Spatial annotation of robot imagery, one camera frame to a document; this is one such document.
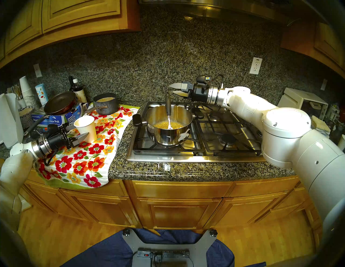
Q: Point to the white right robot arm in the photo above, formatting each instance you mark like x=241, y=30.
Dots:
x=285, y=129

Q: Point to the white utensil mug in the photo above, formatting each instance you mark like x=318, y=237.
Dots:
x=21, y=102

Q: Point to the dark blue floor cloth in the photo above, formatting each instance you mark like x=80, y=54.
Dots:
x=107, y=250

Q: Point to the stack of white paper cups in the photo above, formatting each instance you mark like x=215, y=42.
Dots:
x=28, y=92

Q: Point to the stainless steel pot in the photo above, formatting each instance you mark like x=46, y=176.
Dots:
x=167, y=137

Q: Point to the blue aluminium foil box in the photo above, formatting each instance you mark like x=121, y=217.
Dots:
x=54, y=121

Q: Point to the stainless range hood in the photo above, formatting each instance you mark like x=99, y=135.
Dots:
x=215, y=9

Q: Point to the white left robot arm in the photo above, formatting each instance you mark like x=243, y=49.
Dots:
x=16, y=172

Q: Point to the dark-capped glass bottle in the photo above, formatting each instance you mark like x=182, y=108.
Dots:
x=70, y=82

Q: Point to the wooden base cabinets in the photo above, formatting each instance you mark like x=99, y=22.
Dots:
x=175, y=207

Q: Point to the white toaster oven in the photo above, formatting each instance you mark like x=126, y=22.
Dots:
x=293, y=98

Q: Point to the white wall power outlet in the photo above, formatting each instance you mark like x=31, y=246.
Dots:
x=255, y=66

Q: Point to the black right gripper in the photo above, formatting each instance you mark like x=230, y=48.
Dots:
x=199, y=94

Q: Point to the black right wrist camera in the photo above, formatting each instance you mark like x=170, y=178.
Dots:
x=202, y=80

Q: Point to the small dark saucepan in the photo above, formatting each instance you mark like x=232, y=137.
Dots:
x=109, y=107

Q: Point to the patterned ceramic bowl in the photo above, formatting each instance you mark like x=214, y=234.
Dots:
x=25, y=115

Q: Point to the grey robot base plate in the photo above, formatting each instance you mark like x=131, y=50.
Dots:
x=202, y=250

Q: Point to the red frying pan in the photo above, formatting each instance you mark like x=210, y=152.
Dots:
x=59, y=103

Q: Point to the white paper cup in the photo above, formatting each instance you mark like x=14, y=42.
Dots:
x=341, y=142
x=87, y=129

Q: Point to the stack of folded cloths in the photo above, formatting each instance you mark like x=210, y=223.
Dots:
x=320, y=125

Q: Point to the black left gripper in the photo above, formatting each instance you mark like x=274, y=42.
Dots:
x=56, y=144

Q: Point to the white-capped labelled glass bottle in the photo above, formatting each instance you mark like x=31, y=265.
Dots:
x=80, y=94

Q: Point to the grey power strip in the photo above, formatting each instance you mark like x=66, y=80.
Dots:
x=169, y=253

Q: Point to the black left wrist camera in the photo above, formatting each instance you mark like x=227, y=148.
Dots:
x=54, y=130

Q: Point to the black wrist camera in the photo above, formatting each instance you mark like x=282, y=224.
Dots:
x=202, y=80
x=54, y=130

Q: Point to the white paper towel roll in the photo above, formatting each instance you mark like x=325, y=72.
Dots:
x=10, y=121

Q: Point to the white house-shaped container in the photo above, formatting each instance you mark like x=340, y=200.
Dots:
x=333, y=111

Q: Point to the wooden wall cabinet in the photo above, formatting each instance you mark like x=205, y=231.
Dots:
x=323, y=40
x=80, y=16

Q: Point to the floral kitchen towel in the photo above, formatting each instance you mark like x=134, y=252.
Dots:
x=86, y=161

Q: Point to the blue patterned paper cup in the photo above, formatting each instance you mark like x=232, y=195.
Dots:
x=41, y=94

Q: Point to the white wall switch plate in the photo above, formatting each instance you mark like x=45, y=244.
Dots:
x=324, y=84
x=37, y=70

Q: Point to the stainless gas cooktop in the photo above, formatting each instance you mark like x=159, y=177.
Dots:
x=223, y=134

